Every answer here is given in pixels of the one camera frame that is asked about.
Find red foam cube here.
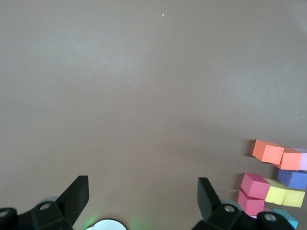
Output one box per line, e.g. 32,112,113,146
238,190,265,216
240,172,271,199

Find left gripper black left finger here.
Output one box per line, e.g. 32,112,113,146
0,175,89,230

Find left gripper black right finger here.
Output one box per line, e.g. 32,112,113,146
193,177,292,230

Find brown paper table cover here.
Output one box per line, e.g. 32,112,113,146
0,0,307,230

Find purple foam cube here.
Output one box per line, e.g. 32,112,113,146
277,169,307,191

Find orange foam cube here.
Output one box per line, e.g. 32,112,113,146
274,146,302,171
252,139,285,165

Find yellow foam cube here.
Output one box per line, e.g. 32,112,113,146
283,189,306,208
264,178,288,206

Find blue foam cube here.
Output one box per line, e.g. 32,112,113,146
271,207,299,230

